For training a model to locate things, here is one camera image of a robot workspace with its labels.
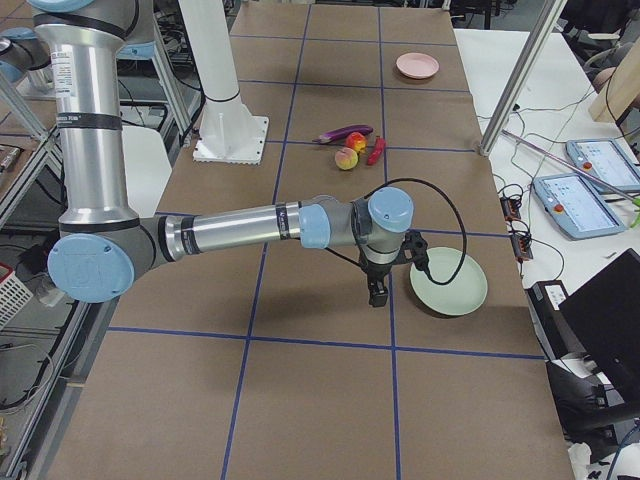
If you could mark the orange circuit board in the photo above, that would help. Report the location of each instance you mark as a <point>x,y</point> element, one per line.
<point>521,245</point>
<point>511,208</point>

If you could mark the black laptop computer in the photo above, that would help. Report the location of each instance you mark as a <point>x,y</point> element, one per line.
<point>604,315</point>

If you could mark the purple eggplant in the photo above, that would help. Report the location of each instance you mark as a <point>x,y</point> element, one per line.
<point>342,133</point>

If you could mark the red chili pepper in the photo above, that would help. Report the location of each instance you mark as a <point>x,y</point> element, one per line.
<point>377,151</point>

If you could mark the yellow green peach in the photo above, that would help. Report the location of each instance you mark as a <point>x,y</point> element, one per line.
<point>346,158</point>

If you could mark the aluminium frame post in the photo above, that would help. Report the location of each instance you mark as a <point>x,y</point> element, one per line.
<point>529,54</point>

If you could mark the light green plate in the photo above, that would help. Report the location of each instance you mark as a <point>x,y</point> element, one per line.
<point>463,295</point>

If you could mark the pink plate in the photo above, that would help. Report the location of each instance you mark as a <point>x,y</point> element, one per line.
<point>417,65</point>

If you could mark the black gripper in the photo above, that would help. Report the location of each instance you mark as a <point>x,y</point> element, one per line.
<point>376,274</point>

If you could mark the white basket crate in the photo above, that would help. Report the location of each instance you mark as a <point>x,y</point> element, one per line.
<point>14,296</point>

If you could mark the far teach pendant tablet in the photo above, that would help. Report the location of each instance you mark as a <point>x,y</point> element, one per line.
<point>605,159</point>

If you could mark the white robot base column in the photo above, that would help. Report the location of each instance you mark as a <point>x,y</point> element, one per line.
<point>228,132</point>

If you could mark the pink rod with green clip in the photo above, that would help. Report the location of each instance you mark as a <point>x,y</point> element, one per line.
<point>519,140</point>

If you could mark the near teach pendant tablet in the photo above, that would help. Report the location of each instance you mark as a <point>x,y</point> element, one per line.
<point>576,207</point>

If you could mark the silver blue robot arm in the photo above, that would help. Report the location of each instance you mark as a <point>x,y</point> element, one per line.
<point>105,245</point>

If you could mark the red yellow pomegranate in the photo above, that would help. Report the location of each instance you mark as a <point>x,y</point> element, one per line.
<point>356,141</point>

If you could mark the teach pendant tablet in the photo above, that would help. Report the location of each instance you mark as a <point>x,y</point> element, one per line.
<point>605,159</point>
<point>576,207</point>

